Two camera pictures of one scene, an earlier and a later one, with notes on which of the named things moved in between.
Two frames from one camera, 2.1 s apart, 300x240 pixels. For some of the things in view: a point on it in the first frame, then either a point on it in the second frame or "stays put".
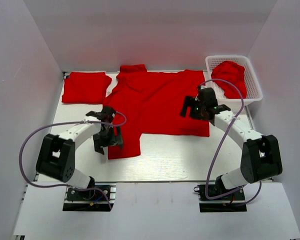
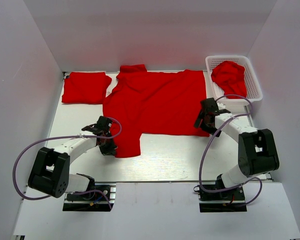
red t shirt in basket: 234,72 stays put
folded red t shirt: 86,88 stays put
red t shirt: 150,102 stays put
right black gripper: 188,101 to 202,116
